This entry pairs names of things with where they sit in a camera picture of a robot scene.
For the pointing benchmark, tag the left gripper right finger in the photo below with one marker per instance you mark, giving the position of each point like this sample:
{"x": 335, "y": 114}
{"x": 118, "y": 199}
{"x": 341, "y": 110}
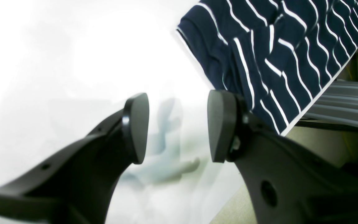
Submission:
{"x": 286, "y": 182}

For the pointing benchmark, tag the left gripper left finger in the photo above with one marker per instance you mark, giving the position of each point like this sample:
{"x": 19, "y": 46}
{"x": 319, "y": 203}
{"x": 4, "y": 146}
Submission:
{"x": 75, "y": 185}

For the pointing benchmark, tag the navy white striped T-shirt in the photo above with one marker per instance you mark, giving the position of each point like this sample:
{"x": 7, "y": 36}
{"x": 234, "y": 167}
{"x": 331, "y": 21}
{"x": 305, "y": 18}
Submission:
{"x": 280, "y": 55}

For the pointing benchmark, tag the grey ribbed chair back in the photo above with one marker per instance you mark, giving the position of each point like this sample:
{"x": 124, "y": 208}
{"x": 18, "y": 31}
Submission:
{"x": 336, "y": 109}

